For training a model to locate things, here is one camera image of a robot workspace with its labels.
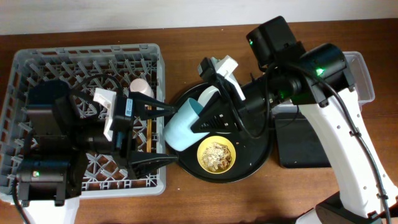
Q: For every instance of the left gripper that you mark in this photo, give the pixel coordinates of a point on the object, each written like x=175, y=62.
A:
x=125, y=134

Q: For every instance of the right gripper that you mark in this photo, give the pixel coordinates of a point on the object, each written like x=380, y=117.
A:
x=236, y=112

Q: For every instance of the wooden chopstick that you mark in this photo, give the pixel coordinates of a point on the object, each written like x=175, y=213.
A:
x=149, y=136

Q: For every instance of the white round plate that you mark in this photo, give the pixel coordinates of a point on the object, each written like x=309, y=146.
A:
x=206, y=95

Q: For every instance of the yellow bowl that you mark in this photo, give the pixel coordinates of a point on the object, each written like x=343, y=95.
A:
x=219, y=139

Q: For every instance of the food scraps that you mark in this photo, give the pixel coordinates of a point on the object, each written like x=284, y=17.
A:
x=216, y=157

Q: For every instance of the blue plastic cup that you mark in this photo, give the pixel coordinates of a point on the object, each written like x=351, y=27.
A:
x=177, y=132

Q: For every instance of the pink plastic cup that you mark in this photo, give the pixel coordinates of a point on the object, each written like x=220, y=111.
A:
x=142, y=86

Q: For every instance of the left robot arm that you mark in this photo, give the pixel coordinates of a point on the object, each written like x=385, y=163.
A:
x=68, y=125

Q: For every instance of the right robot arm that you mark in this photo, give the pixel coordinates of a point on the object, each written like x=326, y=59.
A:
x=320, y=83

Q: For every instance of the grey dishwasher rack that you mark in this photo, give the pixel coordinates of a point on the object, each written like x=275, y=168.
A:
x=107, y=66

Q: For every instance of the black rectangular waste tray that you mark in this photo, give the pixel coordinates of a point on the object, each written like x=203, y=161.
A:
x=298, y=144

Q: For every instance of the clear plastic waste bin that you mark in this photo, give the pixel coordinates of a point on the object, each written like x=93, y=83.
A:
x=362, y=78

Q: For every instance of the black round tray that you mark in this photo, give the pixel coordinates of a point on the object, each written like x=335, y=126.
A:
x=250, y=153

